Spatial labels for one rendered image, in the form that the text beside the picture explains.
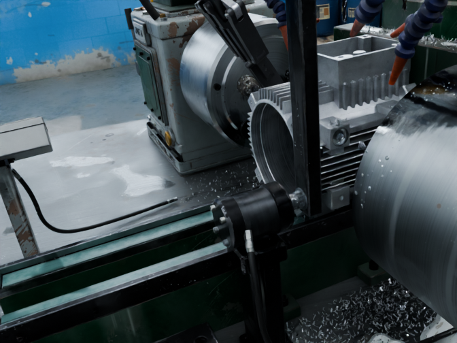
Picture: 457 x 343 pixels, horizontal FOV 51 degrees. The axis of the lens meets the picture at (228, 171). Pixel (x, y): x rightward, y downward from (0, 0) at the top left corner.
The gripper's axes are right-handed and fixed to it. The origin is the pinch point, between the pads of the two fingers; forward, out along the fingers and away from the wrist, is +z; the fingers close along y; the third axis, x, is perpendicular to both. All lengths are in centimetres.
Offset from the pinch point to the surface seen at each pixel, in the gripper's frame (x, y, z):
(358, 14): -6.0, -21.0, -8.8
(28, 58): 78, 559, 53
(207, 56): 1.9, 18.9, -1.3
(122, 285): 33.9, -12.7, 1.8
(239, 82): 1.1, 13.7, 4.3
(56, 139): 43, 86, 11
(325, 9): -210, 416, 198
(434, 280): 8.4, -39.3, 5.2
